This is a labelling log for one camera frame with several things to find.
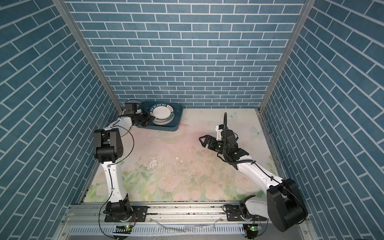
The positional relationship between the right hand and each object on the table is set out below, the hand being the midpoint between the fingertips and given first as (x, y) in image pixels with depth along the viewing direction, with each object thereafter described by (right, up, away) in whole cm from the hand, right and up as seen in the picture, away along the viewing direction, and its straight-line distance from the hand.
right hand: (203, 138), depth 83 cm
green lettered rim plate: (-29, +16, +29) cm, 44 cm away
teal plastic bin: (-19, +9, +27) cm, 35 cm away
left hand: (-33, +15, +21) cm, 42 cm away
